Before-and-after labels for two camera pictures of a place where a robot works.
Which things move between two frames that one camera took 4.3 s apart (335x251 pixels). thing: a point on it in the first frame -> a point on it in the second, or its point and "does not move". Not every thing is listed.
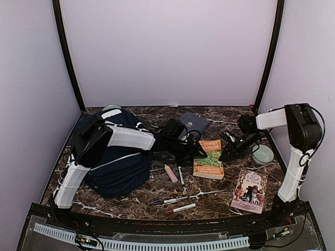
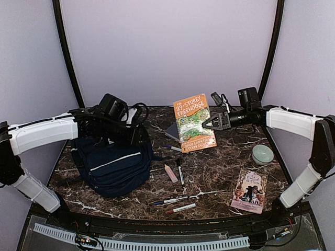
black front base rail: [275, 217] does not move
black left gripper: [191, 153] -> [134, 138]
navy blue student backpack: [129, 170] does not move
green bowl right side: [263, 156] does not move
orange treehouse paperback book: [211, 167] -> [191, 114]
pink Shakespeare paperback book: [250, 193] does not move
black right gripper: [230, 149] -> [224, 115]
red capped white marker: [189, 206] does not move
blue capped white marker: [169, 200] does not move
